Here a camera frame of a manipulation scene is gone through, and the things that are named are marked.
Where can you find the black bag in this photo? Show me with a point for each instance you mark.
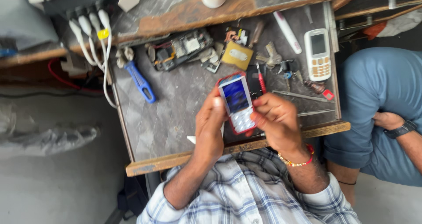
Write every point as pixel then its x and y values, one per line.
pixel 132 197

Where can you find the clear plastic bag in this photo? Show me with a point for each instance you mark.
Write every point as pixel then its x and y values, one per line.
pixel 49 141

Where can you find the white and orange keypad phone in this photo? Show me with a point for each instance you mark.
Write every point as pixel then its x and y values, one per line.
pixel 317 54

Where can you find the white cloth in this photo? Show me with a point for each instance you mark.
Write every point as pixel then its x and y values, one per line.
pixel 402 24

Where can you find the short metal tweezers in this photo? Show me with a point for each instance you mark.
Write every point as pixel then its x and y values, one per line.
pixel 315 112

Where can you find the red and white keypad phone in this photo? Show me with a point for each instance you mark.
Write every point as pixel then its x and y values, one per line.
pixel 238 100

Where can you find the yellow small box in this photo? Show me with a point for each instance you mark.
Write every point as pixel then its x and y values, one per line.
pixel 237 55

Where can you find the brown crumpled wrapper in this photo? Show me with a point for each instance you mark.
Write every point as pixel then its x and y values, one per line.
pixel 315 86

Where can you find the orange cloth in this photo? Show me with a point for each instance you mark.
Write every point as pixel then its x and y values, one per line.
pixel 374 31

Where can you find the small red card piece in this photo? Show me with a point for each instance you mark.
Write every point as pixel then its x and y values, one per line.
pixel 328 94

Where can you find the blue plaid shirt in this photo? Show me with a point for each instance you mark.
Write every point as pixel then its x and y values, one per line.
pixel 244 194

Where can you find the grey crumpled piece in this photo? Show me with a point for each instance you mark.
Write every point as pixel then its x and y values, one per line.
pixel 124 56

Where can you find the wooden pull-out drawer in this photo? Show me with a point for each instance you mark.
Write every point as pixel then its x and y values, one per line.
pixel 164 118

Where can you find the long metal tweezers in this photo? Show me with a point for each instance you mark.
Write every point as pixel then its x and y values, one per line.
pixel 300 95

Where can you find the person's right hand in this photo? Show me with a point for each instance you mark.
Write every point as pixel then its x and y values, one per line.
pixel 282 121

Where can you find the person's left hand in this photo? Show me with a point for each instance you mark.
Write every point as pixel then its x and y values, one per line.
pixel 207 128

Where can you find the white pen-shaped tool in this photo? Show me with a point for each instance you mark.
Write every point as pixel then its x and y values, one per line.
pixel 287 32

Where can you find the black phone cover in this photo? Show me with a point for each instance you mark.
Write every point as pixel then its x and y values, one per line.
pixel 253 82

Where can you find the bunch of metal keys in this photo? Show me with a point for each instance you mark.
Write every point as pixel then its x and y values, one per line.
pixel 272 55

